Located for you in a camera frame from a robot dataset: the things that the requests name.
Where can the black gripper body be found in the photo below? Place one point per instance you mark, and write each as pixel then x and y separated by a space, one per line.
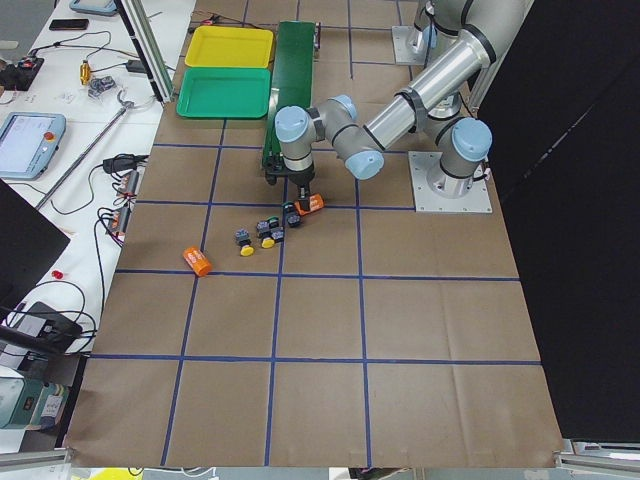
pixel 301 178

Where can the green push button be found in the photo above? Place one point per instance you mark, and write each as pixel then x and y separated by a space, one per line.
pixel 265 227
pixel 291 216

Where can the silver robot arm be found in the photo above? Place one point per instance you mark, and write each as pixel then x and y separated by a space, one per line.
pixel 457 38
pixel 450 105

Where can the yellow push button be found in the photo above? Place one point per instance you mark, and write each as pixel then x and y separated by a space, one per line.
pixel 274 237
pixel 243 241

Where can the green conveyor belt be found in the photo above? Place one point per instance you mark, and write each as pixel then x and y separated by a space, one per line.
pixel 291 85

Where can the green plastic tray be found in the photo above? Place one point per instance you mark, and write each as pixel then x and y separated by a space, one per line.
pixel 221 92

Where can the yellow plastic tray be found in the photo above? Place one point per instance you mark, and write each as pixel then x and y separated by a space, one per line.
pixel 220 46

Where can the black power adapter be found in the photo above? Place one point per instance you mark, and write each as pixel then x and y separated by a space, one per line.
pixel 135 66

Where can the left teach pendant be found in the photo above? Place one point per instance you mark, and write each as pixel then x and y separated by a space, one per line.
pixel 29 140

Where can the black smartphone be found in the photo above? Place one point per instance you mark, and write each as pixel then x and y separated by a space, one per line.
pixel 73 24

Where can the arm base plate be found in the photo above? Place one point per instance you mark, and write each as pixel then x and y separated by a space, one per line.
pixel 436 192
pixel 411 45

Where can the aluminium frame post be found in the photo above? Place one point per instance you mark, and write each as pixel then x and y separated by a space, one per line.
pixel 138 27

